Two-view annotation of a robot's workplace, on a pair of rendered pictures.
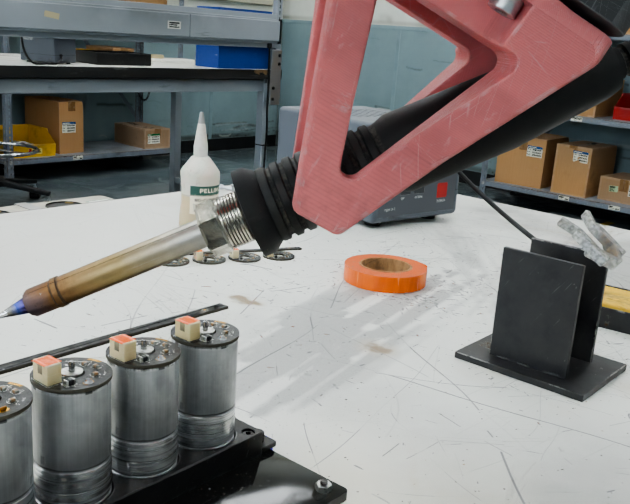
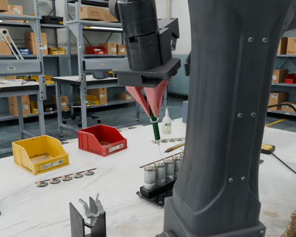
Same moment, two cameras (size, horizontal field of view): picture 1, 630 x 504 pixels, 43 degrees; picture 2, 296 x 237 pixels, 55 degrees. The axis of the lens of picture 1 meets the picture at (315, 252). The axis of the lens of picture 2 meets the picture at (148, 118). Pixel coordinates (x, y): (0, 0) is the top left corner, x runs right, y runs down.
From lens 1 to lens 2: 0.37 m
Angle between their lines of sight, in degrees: 7
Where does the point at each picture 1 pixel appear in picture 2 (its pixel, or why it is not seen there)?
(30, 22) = (96, 67)
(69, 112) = (102, 90)
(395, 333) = not seen: hidden behind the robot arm
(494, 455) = not seen: hidden behind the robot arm
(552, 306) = not seen: hidden behind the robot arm
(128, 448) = (175, 172)
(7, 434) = (163, 169)
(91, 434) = (172, 169)
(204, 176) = (168, 121)
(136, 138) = (123, 97)
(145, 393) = (178, 164)
